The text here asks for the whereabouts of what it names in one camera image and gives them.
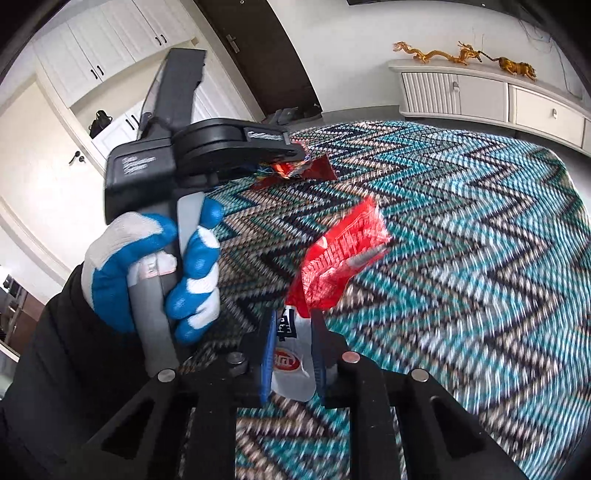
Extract person black sleeve forearm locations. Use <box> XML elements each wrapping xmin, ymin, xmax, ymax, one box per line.
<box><xmin>1</xmin><ymin>267</ymin><xmax>148</xmax><ymax>479</ymax></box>

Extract teal zigzag woven rug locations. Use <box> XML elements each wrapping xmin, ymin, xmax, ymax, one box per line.
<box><xmin>183</xmin><ymin>121</ymin><xmax>590</xmax><ymax>479</ymax></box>

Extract golden dragon figurine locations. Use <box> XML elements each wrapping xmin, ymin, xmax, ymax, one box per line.
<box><xmin>393</xmin><ymin>41</ymin><xmax>482</xmax><ymax>66</ymax></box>

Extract red white snack packet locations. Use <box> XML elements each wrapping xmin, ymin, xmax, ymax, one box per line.
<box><xmin>271</xmin><ymin>197</ymin><xmax>391</xmax><ymax>402</ymax></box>

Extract left blue white gloved hand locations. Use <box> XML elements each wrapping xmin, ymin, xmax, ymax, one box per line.
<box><xmin>81</xmin><ymin>197</ymin><xmax>223</xmax><ymax>345</ymax></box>

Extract black bag on shelf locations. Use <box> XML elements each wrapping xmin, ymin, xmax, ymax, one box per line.
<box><xmin>88</xmin><ymin>110</ymin><xmax>112</xmax><ymax>139</ymax></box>

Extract white interior door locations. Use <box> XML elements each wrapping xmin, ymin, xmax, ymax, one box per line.
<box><xmin>1</xmin><ymin>80</ymin><xmax>105</xmax><ymax>302</ymax></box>

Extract black wall television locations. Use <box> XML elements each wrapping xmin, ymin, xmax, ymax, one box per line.
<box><xmin>346</xmin><ymin>0</ymin><xmax>390</xmax><ymax>5</ymax></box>

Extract slippers by door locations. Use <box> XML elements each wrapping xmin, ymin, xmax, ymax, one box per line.
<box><xmin>262</xmin><ymin>104</ymin><xmax>322</xmax><ymax>127</ymax></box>

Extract red snack wrapper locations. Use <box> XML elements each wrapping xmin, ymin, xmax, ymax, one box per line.
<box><xmin>250</xmin><ymin>154</ymin><xmax>339</xmax><ymax>191</ymax></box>

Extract dark brown entrance door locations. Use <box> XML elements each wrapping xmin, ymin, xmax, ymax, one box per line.
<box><xmin>197</xmin><ymin>0</ymin><xmax>322</xmax><ymax>120</ymax></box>

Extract white wall cupboard unit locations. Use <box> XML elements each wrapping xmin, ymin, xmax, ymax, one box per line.
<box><xmin>32</xmin><ymin>1</ymin><xmax>263</xmax><ymax>163</ymax></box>

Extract white tv cabinet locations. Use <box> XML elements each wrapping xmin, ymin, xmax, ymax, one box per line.
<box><xmin>388</xmin><ymin>60</ymin><xmax>590</xmax><ymax>155</ymax></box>

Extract tv power cable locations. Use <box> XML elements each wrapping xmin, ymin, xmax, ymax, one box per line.
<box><xmin>517</xmin><ymin>18</ymin><xmax>583</xmax><ymax>98</ymax></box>

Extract golden tiger figurine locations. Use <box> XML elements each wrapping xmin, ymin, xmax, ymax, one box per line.
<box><xmin>480</xmin><ymin>51</ymin><xmax>537</xmax><ymax>81</ymax></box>

